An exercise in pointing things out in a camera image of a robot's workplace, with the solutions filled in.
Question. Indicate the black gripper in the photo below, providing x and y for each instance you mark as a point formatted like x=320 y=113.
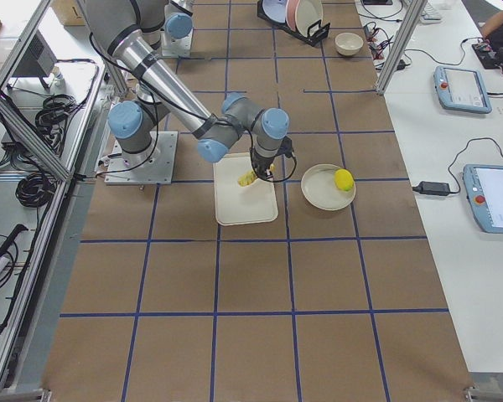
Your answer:
x=260 y=161

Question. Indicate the blue plate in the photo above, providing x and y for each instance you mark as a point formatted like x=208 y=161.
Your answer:
x=275 y=10

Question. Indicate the cream plate with lemon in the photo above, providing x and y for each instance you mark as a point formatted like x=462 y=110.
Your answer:
x=318 y=188

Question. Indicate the cream plate in rack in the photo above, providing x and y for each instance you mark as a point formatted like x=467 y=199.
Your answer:
x=308 y=17

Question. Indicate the pink plate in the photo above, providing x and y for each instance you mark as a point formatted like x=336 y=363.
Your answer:
x=291 y=14

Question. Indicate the white rectangular tray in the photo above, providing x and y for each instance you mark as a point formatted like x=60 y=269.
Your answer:
x=234 y=204

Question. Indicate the yellow lemon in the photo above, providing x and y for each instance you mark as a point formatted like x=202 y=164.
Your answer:
x=343 y=180

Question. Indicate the black dish rack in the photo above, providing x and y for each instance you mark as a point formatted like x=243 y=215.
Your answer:
x=316 y=38

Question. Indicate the beige bowl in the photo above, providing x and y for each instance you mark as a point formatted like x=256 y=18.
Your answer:
x=348 y=44

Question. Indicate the black power adapter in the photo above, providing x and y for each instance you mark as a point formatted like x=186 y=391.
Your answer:
x=433 y=188

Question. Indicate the far blue teach pendant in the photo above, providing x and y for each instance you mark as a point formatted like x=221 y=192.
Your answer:
x=461 y=90

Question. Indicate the blue teach pendant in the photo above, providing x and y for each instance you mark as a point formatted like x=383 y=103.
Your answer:
x=461 y=90
x=484 y=188

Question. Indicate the near blue teach pendant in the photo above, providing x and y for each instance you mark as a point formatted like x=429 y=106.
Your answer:
x=484 y=188

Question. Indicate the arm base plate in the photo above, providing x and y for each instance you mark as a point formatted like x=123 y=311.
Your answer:
x=152 y=166
x=175 y=48

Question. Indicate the aluminium frame post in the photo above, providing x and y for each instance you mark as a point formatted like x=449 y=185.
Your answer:
x=402 y=37

